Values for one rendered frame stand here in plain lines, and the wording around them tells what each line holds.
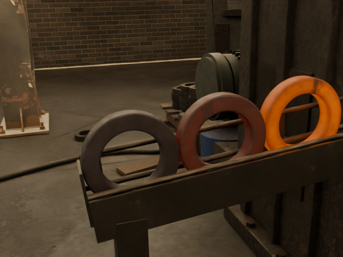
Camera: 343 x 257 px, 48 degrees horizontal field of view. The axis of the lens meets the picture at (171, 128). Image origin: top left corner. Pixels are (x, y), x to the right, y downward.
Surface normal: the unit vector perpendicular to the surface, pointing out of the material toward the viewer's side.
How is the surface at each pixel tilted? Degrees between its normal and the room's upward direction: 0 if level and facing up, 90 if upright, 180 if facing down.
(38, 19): 90
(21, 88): 90
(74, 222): 0
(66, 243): 0
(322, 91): 90
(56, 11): 90
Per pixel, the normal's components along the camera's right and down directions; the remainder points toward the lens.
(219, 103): 0.29, 0.28
